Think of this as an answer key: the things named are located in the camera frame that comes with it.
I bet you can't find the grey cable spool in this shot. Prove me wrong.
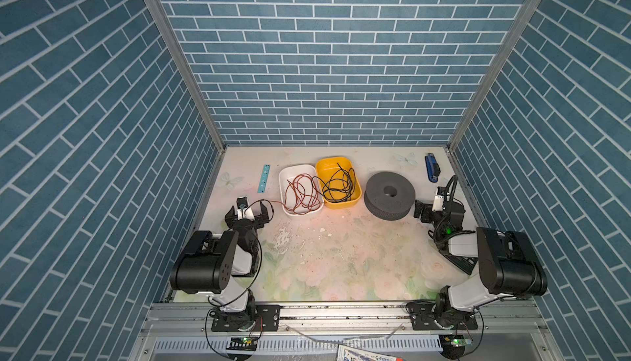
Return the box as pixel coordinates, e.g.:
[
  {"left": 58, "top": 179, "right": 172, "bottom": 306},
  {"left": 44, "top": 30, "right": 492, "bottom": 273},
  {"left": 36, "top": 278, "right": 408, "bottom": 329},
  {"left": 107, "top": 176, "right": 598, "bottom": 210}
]
[{"left": 364, "top": 171, "right": 416, "bottom": 221}]

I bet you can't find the black cable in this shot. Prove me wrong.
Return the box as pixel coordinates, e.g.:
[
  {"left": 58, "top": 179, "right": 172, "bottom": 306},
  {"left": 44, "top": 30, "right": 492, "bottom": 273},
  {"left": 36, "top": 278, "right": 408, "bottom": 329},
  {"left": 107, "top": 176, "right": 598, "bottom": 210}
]
[{"left": 316, "top": 162, "right": 357, "bottom": 204}]

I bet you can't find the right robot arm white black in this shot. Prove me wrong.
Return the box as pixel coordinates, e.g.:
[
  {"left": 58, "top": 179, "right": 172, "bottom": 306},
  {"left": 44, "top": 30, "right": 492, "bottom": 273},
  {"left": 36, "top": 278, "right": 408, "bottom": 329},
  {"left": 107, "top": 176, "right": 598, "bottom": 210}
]
[{"left": 406, "top": 201, "right": 548, "bottom": 331}]

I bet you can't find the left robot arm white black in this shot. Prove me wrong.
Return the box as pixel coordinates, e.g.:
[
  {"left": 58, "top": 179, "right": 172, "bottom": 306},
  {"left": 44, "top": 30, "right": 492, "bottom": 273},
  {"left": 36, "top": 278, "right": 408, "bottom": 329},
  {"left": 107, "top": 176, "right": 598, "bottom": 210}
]
[{"left": 169, "top": 198, "right": 273, "bottom": 332}]

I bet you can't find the blue stapler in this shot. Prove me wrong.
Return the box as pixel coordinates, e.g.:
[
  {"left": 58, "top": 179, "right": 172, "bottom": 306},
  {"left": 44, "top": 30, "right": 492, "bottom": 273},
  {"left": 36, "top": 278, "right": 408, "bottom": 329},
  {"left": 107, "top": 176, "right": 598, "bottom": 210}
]
[{"left": 425, "top": 153, "right": 441, "bottom": 183}]

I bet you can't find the white plastic tray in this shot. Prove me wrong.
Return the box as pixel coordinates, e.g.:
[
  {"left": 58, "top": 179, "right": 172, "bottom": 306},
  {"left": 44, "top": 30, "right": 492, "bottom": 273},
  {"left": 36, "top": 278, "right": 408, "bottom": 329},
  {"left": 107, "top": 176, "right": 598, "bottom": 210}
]
[{"left": 279, "top": 164, "right": 325, "bottom": 217}]

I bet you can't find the yellow plastic tray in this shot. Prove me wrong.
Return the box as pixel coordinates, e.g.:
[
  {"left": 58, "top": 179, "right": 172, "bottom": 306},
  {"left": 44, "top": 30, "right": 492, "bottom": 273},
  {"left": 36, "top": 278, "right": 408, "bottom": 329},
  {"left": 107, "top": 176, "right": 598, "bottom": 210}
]
[{"left": 315, "top": 156, "right": 362, "bottom": 209}]

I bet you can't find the left green circuit board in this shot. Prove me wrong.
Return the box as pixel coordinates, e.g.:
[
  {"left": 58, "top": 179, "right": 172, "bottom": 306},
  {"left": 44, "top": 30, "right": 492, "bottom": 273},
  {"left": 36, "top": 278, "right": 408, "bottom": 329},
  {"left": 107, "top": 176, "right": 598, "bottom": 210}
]
[{"left": 226, "top": 336, "right": 259, "bottom": 353}]

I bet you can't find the green circuit board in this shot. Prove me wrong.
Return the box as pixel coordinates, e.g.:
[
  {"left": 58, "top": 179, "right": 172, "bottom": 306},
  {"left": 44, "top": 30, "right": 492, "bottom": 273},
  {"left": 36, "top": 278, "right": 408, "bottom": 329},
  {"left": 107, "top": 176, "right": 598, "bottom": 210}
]
[
  {"left": 226, "top": 336, "right": 259, "bottom": 353},
  {"left": 439, "top": 335, "right": 473, "bottom": 360}
]

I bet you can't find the right green circuit board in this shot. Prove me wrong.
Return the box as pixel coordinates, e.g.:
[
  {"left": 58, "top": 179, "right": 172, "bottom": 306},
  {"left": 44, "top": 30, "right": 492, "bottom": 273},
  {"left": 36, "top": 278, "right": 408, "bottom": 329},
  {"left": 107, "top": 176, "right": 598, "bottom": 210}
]
[{"left": 439, "top": 335, "right": 473, "bottom": 360}]

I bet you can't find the printed paper sheet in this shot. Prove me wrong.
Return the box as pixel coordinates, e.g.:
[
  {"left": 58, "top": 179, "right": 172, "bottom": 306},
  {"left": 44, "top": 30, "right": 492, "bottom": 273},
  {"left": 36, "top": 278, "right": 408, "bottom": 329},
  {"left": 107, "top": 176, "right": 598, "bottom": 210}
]
[{"left": 336, "top": 345, "right": 404, "bottom": 361}]

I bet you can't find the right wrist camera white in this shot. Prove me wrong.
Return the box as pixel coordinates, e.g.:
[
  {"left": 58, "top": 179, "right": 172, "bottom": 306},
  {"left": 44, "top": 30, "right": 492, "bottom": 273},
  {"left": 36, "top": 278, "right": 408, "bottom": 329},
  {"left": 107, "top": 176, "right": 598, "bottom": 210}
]
[{"left": 432, "top": 187, "right": 445, "bottom": 211}]

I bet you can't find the red cable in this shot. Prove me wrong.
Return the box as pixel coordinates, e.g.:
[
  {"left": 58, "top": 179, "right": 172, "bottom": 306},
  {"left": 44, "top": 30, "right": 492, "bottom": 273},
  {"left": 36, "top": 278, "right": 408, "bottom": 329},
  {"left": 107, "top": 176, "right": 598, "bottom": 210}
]
[{"left": 268, "top": 173, "right": 325, "bottom": 214}]

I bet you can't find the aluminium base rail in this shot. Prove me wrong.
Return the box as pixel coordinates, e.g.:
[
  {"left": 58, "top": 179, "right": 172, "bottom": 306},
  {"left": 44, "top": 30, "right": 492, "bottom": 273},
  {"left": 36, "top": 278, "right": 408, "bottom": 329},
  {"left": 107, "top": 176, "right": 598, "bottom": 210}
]
[{"left": 131, "top": 300, "right": 562, "bottom": 360}]

